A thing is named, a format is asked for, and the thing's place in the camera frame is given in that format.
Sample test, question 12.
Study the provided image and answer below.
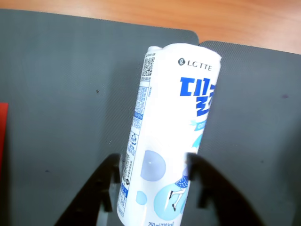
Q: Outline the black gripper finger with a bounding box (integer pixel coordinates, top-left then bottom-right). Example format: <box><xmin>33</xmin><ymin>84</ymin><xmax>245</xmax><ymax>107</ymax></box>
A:
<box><xmin>53</xmin><ymin>153</ymin><xmax>122</xmax><ymax>226</ymax></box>
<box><xmin>187</xmin><ymin>152</ymin><xmax>266</xmax><ymax>226</ymax></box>

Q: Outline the white blue drink can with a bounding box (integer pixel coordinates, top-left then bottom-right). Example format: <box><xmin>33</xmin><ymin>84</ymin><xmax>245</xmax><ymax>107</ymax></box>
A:
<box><xmin>116</xmin><ymin>43</ymin><xmax>222</xmax><ymax>226</ymax></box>

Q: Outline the dark gray table mat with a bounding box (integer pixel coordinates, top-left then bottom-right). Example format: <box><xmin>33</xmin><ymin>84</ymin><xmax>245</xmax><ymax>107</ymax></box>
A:
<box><xmin>181</xmin><ymin>40</ymin><xmax>301</xmax><ymax>226</ymax></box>
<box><xmin>0</xmin><ymin>8</ymin><xmax>199</xmax><ymax>226</ymax></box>

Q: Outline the red paper sheet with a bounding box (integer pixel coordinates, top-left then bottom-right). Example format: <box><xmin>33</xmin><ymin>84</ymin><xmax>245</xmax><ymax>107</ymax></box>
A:
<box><xmin>0</xmin><ymin>102</ymin><xmax>9</xmax><ymax>179</ymax></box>

